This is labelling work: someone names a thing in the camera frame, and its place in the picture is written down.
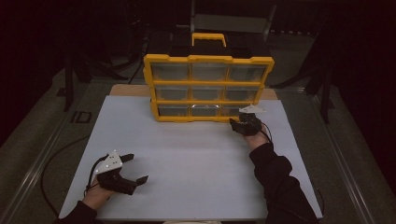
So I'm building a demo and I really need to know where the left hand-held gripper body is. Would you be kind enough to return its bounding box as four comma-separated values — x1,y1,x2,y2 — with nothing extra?
94,149,138,196

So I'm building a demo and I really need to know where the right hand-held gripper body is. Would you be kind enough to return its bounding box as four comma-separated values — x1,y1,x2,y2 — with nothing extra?
233,105,267,137

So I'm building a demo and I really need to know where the yellow black drawer organizer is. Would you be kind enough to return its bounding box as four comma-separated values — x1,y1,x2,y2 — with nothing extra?
143,32,276,123

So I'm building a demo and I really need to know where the person's right hand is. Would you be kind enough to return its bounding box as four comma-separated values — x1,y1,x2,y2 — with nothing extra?
244,124,273,152

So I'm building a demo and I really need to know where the person's left hand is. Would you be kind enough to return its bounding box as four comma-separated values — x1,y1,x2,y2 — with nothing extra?
82,182,115,211

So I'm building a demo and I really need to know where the white table mat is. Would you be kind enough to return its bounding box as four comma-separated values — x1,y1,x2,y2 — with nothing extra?
59,95,323,220

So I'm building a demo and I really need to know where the grid of clear drawers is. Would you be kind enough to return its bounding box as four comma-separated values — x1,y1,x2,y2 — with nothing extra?
151,63,268,118

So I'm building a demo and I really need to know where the black metal stand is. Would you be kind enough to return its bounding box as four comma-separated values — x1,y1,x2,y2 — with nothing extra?
306,66,335,125
64,55,94,112

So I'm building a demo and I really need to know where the left hand-held gripper cable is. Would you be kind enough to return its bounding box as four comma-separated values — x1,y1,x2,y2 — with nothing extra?
83,154,109,198

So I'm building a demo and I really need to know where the hand-held gripper cable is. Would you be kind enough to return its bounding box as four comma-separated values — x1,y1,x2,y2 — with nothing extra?
83,154,109,198
260,123,274,145

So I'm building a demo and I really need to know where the right hand-held gripper cable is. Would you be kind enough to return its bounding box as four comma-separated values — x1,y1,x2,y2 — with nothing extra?
260,123,274,145

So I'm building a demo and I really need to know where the black floor cable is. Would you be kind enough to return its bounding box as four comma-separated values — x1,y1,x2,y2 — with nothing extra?
41,134,92,218

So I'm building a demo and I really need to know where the grey floor rail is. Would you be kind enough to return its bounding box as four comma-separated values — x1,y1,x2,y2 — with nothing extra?
307,90,376,224
0,83,94,224

